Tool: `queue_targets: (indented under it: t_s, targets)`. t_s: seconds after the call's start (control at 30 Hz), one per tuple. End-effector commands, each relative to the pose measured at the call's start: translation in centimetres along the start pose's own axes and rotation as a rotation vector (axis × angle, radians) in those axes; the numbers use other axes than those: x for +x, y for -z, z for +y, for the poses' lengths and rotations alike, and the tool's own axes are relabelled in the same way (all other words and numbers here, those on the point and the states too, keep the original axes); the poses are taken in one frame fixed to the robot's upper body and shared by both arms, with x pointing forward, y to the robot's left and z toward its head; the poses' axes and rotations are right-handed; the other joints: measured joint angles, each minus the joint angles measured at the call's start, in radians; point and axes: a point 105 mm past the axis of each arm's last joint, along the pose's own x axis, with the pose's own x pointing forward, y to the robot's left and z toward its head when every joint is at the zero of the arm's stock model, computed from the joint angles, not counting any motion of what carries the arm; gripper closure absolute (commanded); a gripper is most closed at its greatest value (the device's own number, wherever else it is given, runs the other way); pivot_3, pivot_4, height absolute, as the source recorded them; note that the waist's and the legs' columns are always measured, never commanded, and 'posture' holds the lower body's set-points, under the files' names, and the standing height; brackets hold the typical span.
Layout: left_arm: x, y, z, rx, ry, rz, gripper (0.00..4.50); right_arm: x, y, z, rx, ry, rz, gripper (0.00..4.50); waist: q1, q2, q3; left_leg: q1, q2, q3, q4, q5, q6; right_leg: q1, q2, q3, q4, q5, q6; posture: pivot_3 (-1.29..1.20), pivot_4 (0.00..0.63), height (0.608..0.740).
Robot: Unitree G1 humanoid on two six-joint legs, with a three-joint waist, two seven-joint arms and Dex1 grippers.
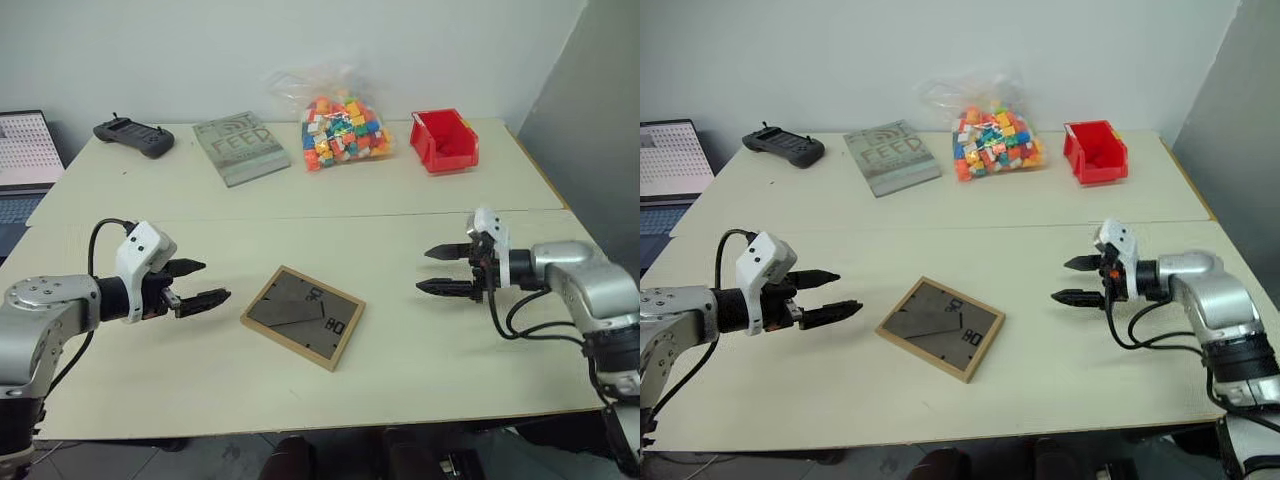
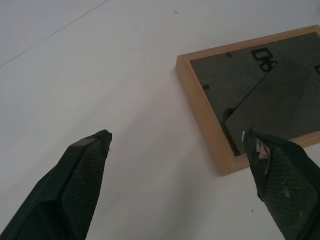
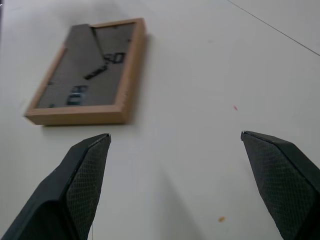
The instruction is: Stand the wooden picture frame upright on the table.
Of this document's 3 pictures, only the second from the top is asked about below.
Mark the wooden picture frame back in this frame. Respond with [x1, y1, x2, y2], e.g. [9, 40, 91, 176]
[175, 24, 320, 177]

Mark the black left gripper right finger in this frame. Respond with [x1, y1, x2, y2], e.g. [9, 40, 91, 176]
[240, 128, 320, 240]

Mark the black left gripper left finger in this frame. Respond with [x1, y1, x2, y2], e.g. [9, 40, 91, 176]
[0, 129, 113, 240]

